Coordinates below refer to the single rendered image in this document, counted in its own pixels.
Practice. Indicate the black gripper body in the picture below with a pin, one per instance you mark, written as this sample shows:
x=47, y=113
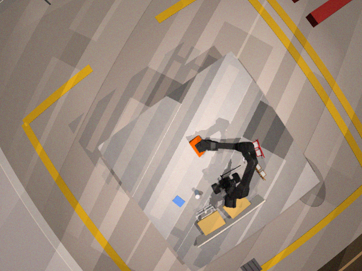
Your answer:
x=216, y=188

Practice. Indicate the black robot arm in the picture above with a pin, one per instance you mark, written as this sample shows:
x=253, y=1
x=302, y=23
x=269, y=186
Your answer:
x=242, y=189

